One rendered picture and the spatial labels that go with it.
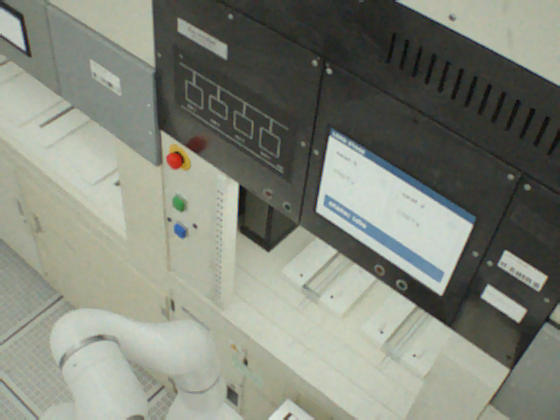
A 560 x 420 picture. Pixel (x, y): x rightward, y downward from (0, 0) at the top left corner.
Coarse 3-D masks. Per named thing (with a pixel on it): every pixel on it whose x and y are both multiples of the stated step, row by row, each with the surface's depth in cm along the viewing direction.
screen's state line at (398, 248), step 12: (324, 204) 129; (336, 204) 127; (348, 216) 126; (360, 216) 124; (360, 228) 126; (372, 228) 124; (384, 240) 123; (396, 252) 123; (408, 252) 121; (420, 264) 120; (432, 264) 118; (432, 276) 120
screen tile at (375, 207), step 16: (336, 160) 120; (352, 160) 117; (336, 176) 122; (352, 176) 119; (368, 176) 117; (384, 176) 114; (336, 192) 125; (352, 192) 122; (384, 192) 116; (368, 208) 121; (384, 208) 119
